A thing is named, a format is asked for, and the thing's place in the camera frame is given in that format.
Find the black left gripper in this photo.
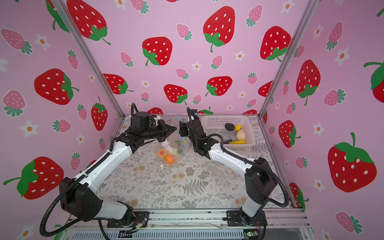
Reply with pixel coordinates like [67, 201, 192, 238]
[141, 120, 176, 143]

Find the white plastic mesh basket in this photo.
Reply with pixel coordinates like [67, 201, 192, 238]
[200, 115, 256, 147]

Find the yellow red peach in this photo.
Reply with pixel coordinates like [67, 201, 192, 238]
[158, 149, 168, 159]

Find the clear zip bag blue zipper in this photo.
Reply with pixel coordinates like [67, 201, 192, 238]
[155, 115, 189, 171]

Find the white radish with leaves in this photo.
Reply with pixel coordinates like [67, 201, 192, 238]
[172, 139, 185, 155]

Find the orange tangerine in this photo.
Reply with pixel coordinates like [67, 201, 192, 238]
[165, 155, 175, 165]

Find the dark avocado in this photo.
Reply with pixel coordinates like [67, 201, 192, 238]
[225, 123, 235, 131]

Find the beige pear shaped fruit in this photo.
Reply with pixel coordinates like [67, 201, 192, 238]
[236, 129, 247, 141]

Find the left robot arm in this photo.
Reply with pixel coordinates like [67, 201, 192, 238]
[60, 120, 177, 227]

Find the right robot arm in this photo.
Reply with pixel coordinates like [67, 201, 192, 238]
[179, 119, 278, 225]

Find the yellow mango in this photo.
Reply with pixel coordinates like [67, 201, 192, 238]
[229, 140, 246, 145]

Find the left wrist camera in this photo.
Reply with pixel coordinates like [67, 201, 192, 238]
[131, 112, 156, 130]

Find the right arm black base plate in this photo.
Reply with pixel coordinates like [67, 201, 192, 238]
[224, 210, 268, 227]

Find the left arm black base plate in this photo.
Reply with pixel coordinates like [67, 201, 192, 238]
[107, 211, 150, 229]

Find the aluminium front rail frame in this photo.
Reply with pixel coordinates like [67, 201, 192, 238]
[60, 209, 317, 240]

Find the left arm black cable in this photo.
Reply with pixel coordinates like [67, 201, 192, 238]
[39, 102, 142, 240]

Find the aluminium left corner post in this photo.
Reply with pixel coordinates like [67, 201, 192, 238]
[52, 0, 125, 119]

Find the aluminium corner post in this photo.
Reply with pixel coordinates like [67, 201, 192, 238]
[52, 0, 125, 119]
[259, 0, 320, 118]

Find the aluminium right corner post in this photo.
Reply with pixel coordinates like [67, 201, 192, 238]
[259, 0, 320, 118]

